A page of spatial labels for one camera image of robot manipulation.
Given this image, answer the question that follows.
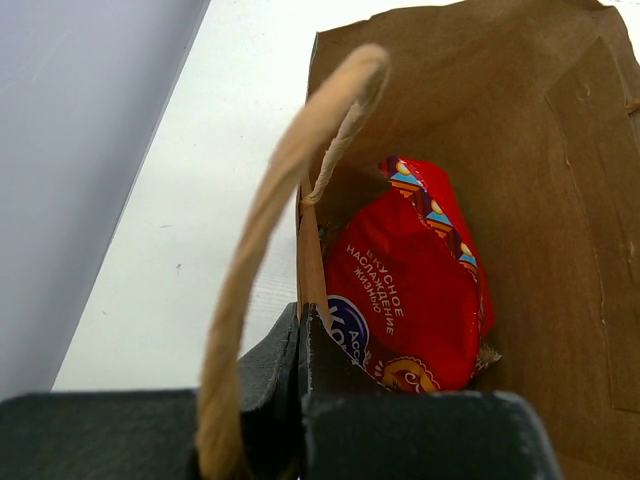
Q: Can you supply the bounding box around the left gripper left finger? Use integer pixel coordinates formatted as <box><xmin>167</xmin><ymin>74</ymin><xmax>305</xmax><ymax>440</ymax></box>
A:
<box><xmin>1</xmin><ymin>303</ymin><xmax>300</xmax><ymax>479</ymax></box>

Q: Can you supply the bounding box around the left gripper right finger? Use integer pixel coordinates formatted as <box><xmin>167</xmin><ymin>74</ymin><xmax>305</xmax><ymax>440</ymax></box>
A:
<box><xmin>299</xmin><ymin>304</ymin><xmax>563</xmax><ymax>479</ymax></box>

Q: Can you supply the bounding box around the large red candy bag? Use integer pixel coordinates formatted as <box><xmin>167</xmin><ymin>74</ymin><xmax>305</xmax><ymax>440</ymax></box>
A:
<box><xmin>324</xmin><ymin>157</ymin><xmax>499</xmax><ymax>394</ymax></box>

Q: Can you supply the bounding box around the green paper bag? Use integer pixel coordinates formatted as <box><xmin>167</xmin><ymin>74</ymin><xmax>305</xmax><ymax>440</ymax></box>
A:
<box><xmin>196</xmin><ymin>1</ymin><xmax>639</xmax><ymax>479</ymax></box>

